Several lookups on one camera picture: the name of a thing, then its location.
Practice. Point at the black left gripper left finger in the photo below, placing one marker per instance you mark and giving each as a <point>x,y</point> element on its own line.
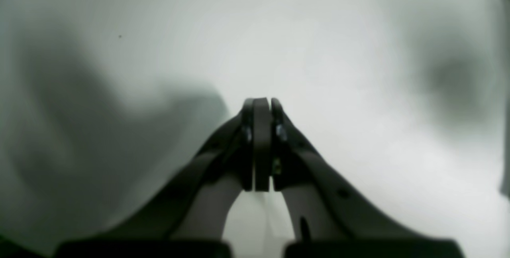
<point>186,219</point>

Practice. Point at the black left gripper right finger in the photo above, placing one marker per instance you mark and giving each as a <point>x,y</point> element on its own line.
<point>329,216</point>

